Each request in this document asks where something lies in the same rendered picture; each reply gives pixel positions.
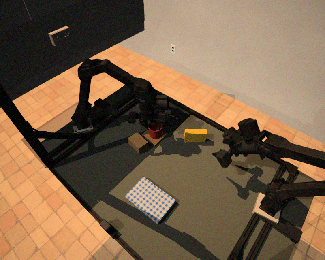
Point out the yellow sponge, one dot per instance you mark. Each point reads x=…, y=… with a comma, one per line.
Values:
x=195, y=135

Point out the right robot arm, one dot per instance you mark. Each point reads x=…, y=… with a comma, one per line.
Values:
x=276, y=146

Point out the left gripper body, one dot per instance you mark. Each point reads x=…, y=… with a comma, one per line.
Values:
x=147, y=115

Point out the red cup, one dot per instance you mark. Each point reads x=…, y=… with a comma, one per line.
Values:
x=153, y=133

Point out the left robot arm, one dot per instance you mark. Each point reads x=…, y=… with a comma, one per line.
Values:
x=139, y=86

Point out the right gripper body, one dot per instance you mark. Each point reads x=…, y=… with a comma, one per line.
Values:
x=224, y=157

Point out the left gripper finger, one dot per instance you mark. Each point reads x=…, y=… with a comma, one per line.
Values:
x=151, y=124
x=145, y=124

